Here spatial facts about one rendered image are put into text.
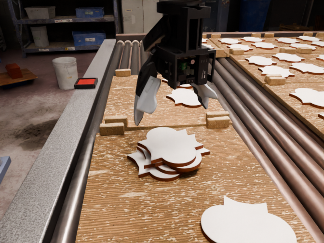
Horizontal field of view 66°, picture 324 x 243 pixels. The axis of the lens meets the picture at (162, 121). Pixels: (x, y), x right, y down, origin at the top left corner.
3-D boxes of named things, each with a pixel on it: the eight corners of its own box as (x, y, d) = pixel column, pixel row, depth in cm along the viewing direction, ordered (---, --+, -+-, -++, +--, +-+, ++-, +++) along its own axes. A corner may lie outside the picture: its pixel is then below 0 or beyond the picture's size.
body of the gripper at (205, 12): (172, 94, 38) (174, 6, 32) (149, 77, 44) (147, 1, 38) (214, 86, 41) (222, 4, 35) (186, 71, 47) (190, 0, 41)
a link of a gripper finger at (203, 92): (219, 119, 47) (198, 86, 41) (201, 106, 52) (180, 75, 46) (231, 107, 47) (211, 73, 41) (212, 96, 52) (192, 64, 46)
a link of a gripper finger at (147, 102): (132, 132, 40) (163, 82, 38) (120, 116, 44) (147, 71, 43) (147, 138, 41) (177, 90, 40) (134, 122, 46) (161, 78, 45)
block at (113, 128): (100, 136, 61) (98, 127, 60) (101, 132, 63) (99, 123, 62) (124, 134, 62) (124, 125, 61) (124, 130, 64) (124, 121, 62)
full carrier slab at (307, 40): (295, 56, 132) (297, 47, 130) (261, 39, 168) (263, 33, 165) (357, 54, 135) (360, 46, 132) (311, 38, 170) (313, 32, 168)
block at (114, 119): (104, 128, 65) (103, 118, 63) (105, 124, 66) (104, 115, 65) (128, 127, 65) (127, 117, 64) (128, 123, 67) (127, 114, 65)
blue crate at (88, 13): (75, 18, 472) (74, 8, 464) (79, 15, 505) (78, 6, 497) (103, 18, 476) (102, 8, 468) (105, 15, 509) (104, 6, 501)
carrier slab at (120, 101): (101, 133, 65) (100, 128, 65) (113, 79, 101) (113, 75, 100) (232, 127, 68) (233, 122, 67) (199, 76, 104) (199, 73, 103)
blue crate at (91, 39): (74, 46, 487) (72, 34, 476) (73, 42, 521) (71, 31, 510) (106, 44, 505) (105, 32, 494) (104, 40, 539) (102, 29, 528)
